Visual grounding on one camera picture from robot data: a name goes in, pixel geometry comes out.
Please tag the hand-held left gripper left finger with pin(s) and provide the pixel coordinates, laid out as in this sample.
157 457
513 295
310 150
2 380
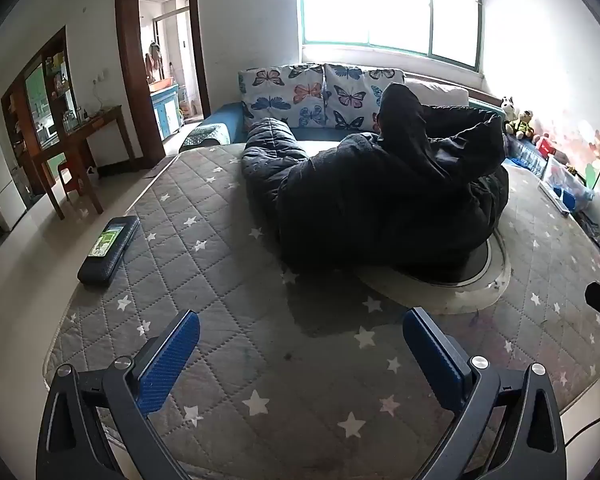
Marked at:
172 355

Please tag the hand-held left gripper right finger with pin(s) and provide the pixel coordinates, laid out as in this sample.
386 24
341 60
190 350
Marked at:
432 355

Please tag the black quilted jacket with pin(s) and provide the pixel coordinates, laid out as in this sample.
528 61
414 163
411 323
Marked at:
380 200

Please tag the hanging clothes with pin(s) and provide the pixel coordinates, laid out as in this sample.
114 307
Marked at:
153 60

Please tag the round white and black disc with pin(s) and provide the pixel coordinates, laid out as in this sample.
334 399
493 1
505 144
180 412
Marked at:
430 295

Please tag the grey star-print quilted mattress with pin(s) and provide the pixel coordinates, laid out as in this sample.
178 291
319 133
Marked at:
220 260

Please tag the clear plastic box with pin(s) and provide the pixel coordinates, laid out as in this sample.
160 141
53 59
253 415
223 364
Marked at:
565 185

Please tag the black case with screen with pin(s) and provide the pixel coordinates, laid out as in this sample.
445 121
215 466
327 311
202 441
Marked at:
107 252

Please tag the green and yellow plush toy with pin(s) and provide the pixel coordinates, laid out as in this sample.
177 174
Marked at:
522 125

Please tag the red plastic stool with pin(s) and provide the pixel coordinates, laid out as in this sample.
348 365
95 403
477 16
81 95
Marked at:
72 177

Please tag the white plush dog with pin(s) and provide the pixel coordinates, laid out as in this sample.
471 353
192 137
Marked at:
509 109

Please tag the folded patterned blanket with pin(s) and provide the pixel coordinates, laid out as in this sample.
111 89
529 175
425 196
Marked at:
205 135

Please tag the brown wooden desk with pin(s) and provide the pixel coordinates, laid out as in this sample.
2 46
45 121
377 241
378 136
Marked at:
80 137

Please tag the white refrigerator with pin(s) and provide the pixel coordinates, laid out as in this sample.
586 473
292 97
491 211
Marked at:
0 185

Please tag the blue sofa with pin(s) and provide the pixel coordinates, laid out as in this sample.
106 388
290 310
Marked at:
230 117

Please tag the blue cabinet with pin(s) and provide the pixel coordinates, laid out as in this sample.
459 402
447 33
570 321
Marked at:
165 110

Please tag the white cushion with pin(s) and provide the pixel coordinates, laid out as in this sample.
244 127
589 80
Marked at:
440 92

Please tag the butterfly print pillow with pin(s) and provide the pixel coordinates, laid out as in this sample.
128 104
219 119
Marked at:
350 95
280 95

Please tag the brown wooden shelf cabinet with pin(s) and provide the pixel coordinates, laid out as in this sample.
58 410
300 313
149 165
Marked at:
17 105

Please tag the green-framed window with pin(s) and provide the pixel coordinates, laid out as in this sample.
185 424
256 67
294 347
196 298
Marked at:
380 5

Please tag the brown door frame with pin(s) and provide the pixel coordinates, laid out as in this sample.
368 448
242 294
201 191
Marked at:
127 70

